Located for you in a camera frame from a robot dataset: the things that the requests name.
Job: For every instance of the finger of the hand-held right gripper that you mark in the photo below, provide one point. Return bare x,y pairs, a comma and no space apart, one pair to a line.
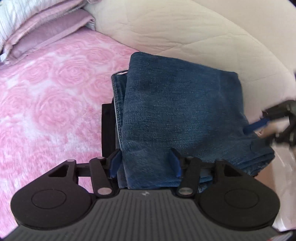
285,136
256,125

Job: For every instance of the cream padded headboard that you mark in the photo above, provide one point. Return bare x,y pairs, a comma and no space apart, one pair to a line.
196,34

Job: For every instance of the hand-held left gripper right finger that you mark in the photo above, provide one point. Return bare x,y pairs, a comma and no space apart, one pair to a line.
176,163

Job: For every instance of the pink folded blanket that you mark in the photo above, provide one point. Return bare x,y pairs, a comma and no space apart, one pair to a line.
46,32

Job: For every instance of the black folded garment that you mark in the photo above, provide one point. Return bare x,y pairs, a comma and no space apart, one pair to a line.
108,129

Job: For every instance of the blue denim jeans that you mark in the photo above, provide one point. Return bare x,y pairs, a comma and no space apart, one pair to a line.
180,111

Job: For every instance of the white striped quilt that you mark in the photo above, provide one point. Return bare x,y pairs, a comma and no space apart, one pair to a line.
13,16

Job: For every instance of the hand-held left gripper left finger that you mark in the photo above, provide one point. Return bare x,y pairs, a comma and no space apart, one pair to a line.
115,163

